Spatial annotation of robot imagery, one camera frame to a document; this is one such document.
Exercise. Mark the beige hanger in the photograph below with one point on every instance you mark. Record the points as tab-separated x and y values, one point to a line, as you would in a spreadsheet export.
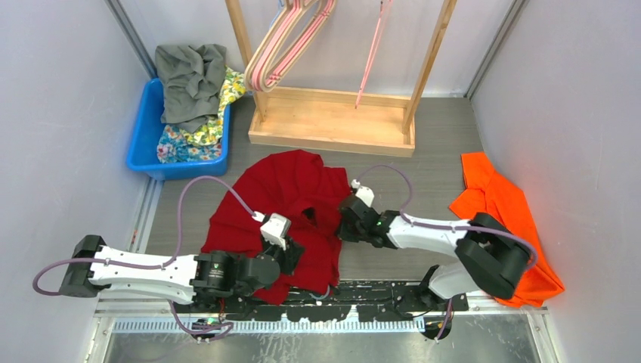
258	67

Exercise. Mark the yellow floral garment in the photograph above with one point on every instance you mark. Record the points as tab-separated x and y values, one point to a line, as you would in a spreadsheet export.
211	132

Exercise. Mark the blue plastic bin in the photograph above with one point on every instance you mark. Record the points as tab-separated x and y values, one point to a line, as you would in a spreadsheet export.
147	131

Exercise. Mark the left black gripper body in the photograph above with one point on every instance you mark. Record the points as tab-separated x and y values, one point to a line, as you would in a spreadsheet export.
284	255

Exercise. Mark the grey garment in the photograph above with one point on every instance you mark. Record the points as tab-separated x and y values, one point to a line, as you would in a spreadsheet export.
192	78

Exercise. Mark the wooden clothes rack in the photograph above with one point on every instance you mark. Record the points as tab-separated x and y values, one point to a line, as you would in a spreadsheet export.
324	119

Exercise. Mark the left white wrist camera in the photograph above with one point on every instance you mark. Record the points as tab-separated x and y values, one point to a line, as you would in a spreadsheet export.
273	228

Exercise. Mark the grey-blue hanger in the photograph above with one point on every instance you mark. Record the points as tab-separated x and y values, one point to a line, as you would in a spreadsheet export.
320	297

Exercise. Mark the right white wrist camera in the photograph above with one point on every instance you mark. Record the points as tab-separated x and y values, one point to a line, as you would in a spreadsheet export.
362	192

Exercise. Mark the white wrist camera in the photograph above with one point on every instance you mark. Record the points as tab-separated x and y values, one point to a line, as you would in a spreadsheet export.
273	228
362	192

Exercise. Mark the slotted cable duct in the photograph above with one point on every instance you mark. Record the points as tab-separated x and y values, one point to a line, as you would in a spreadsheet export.
168	325

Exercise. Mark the blue floral garment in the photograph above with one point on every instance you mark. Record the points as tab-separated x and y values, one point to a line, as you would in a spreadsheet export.
173	147

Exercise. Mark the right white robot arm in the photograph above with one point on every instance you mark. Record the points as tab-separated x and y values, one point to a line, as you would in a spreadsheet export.
489	258

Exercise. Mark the thin pink wire hanger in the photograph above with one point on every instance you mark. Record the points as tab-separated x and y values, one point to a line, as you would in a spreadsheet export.
384	12

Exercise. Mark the orange garment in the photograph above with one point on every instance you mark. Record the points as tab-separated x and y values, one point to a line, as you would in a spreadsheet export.
487	191

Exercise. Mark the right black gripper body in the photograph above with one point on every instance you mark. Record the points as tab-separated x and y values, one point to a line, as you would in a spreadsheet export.
348	233

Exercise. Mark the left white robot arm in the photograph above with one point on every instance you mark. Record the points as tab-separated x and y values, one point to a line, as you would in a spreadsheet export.
190	279

